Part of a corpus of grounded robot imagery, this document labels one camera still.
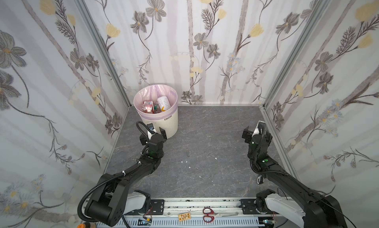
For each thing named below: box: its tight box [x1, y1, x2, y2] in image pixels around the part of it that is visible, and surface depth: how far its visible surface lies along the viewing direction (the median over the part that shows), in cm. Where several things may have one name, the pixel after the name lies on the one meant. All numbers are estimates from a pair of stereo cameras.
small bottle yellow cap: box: [141, 100, 155, 114], surface depth 92 cm
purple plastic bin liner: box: [133, 84, 179, 121], surface depth 93 cm
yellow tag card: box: [178, 212, 191, 222], surface depth 72 cm
